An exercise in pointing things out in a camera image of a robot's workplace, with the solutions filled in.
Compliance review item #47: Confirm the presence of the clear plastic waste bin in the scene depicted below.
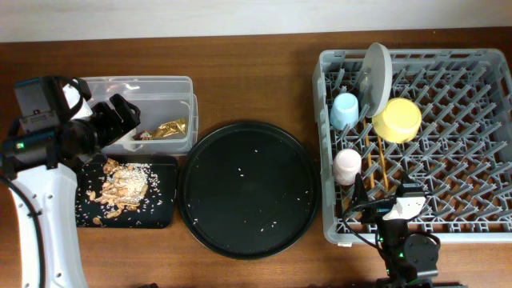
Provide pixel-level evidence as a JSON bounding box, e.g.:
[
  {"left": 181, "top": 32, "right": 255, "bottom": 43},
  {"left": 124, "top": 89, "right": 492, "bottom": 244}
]
[{"left": 85, "top": 76, "right": 198, "bottom": 155}]

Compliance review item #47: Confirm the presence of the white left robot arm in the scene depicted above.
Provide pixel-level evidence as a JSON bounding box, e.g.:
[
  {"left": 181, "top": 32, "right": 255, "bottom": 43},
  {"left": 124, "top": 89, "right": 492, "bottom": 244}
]
[{"left": 1, "top": 76, "right": 141, "bottom": 287}]

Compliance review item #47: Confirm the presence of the wooden chopstick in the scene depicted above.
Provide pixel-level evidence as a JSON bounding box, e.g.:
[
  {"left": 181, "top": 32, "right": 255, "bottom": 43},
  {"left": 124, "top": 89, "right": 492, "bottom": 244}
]
[
  {"left": 377, "top": 136, "right": 389, "bottom": 192},
  {"left": 363, "top": 118, "right": 374, "bottom": 189}
]

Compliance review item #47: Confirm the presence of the gold candy wrapper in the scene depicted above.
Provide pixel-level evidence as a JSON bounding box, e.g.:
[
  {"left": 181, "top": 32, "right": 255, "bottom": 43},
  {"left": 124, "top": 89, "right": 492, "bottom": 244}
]
[{"left": 133, "top": 118, "right": 187, "bottom": 141}]

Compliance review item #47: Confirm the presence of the grey dishwasher rack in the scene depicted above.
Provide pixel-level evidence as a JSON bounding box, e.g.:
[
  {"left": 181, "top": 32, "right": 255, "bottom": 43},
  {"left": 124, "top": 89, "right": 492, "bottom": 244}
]
[{"left": 312, "top": 49, "right": 511, "bottom": 246}]

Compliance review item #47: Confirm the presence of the grey round plate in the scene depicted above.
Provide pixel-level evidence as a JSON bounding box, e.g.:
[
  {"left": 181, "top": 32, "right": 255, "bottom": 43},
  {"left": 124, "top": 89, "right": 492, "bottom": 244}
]
[{"left": 358, "top": 42, "right": 393, "bottom": 118}]

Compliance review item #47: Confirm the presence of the food scraps pile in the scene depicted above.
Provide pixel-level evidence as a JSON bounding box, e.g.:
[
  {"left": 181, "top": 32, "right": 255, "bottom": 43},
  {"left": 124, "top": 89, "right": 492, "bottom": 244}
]
[{"left": 74, "top": 158, "right": 164, "bottom": 227}]

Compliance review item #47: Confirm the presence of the round black serving tray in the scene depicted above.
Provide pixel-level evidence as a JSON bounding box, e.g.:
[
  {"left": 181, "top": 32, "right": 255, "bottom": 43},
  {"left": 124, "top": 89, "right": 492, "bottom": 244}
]
[{"left": 177, "top": 122, "right": 322, "bottom": 260}]

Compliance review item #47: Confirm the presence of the yellow bowl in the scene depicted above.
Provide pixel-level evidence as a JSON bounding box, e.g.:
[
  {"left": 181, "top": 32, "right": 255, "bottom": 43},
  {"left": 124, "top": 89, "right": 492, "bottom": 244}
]
[{"left": 372, "top": 98, "right": 422, "bottom": 143}]

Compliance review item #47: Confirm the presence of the black rectangular tray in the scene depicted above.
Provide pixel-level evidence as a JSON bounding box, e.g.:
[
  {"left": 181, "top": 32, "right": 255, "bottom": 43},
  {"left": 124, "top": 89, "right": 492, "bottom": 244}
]
[{"left": 75, "top": 154, "right": 178, "bottom": 229}]

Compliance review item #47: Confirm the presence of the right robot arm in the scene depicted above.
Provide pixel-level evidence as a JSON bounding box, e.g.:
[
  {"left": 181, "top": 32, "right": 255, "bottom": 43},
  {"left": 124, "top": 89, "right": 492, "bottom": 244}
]
[{"left": 345, "top": 174, "right": 441, "bottom": 288}]

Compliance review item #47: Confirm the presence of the light blue plastic cup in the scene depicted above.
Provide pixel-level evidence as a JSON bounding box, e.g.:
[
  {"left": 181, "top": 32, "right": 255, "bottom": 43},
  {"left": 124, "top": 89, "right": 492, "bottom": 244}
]
[{"left": 330, "top": 93, "right": 359, "bottom": 130}]

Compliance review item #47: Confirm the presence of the pink plastic cup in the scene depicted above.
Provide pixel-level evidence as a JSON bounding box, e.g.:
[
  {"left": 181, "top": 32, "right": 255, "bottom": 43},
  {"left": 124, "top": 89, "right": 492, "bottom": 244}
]
[{"left": 332, "top": 149, "right": 362, "bottom": 186}]

